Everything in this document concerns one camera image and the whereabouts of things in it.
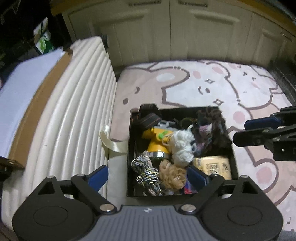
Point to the black storage box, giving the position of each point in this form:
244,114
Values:
143,171

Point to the cream wardrobe doors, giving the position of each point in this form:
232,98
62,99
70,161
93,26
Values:
248,32

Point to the bear pattern bed sheet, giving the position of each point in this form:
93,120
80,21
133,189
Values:
241,92

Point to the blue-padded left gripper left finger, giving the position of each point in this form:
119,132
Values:
98,178

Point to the beige mesh bath sponge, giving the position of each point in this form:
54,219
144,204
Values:
171,176

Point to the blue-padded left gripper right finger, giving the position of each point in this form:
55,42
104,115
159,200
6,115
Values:
197,178

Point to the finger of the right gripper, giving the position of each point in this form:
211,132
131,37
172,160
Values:
255,137
266,122

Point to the purple brown knitted doll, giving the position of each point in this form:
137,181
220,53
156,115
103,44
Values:
208,127

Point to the red blue card box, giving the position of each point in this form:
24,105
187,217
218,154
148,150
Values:
189,189

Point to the cream ribbon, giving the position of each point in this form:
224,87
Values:
120,147

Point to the white yarn ball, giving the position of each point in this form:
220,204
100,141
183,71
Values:
182,147

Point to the gold card box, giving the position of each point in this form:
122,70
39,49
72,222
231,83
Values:
214,165

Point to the yellow toy robot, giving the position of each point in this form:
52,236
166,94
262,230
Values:
158,136

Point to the white ribbed suitcase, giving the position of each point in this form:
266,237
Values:
66,141

